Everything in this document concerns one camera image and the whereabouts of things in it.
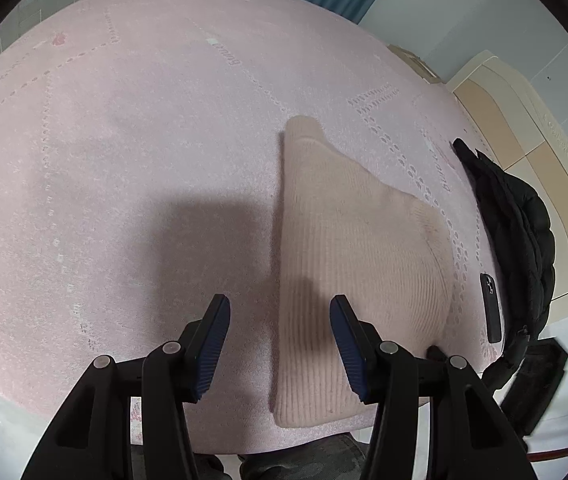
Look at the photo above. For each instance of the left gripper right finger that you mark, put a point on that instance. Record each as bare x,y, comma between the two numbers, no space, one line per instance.
469,436

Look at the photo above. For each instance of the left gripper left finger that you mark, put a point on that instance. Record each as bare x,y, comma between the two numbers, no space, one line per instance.
125,420

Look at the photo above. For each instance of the pink knit sweater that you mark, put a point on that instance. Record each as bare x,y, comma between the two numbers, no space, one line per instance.
346,233

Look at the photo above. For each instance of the black smartphone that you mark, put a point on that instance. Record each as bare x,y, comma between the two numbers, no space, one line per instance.
491,308

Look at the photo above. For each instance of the camouflage trousers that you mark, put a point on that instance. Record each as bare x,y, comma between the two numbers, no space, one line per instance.
336,457

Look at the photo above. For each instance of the black puffer jacket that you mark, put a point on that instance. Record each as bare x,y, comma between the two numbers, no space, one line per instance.
518,226

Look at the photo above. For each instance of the cream bed headboard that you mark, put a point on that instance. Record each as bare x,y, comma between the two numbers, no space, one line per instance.
523,137

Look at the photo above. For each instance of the pink bed mattress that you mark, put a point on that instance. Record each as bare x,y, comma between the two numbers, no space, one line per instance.
140,176

